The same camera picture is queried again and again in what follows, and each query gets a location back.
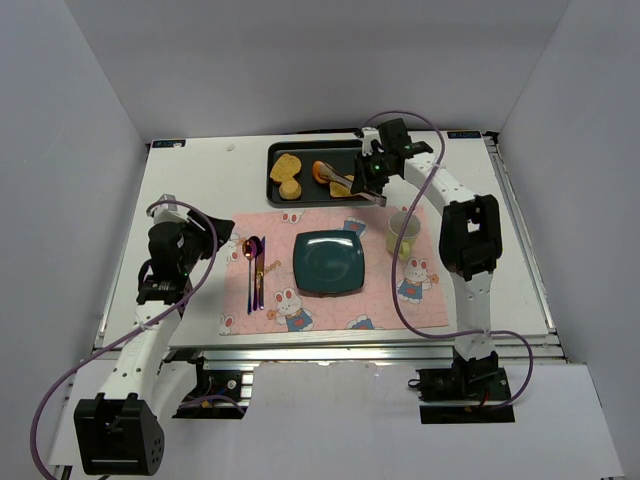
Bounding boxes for iridescent knife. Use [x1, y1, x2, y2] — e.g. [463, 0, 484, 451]
[253, 237, 266, 311]

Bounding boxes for small round bread roll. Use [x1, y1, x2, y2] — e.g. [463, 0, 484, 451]
[279, 178, 302, 201]

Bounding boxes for pale green mug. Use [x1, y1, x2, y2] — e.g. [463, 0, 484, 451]
[385, 211, 421, 261]

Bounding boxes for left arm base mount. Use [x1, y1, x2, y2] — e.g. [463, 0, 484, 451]
[163, 349, 246, 420]

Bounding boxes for round toasted bread slice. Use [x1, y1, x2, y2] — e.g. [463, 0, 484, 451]
[269, 153, 302, 184]

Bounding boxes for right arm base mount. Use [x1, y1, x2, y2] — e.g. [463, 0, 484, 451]
[407, 368, 515, 425]

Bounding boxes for left blue table label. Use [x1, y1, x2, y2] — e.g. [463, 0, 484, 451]
[151, 139, 186, 149]

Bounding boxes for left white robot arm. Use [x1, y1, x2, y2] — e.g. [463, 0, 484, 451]
[74, 211, 235, 476]

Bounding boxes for blue table label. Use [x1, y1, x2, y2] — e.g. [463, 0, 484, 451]
[151, 139, 186, 149]
[447, 130, 482, 140]

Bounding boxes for oval toasted bread slice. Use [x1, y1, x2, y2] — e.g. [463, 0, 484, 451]
[329, 181, 352, 198]

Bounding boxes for right blue table label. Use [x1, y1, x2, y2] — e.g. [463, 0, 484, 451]
[447, 130, 482, 140]

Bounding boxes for glossy orange bread bun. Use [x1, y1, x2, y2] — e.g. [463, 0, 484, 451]
[312, 161, 332, 184]

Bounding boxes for iridescent spoon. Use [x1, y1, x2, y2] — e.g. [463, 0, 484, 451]
[242, 238, 254, 315]

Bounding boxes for metal tongs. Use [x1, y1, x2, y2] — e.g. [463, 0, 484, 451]
[326, 163, 387, 207]

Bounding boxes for pink bunny placemat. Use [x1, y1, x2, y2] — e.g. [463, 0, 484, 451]
[220, 207, 449, 335]

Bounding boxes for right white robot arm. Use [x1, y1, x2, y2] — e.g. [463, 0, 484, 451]
[351, 118, 503, 401]

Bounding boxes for dark teal square plate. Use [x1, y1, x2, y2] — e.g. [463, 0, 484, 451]
[292, 230, 365, 296]

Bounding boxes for black baking tray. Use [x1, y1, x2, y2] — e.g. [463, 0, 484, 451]
[266, 140, 372, 208]

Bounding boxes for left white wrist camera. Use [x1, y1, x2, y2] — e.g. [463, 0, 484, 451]
[146, 194, 187, 225]

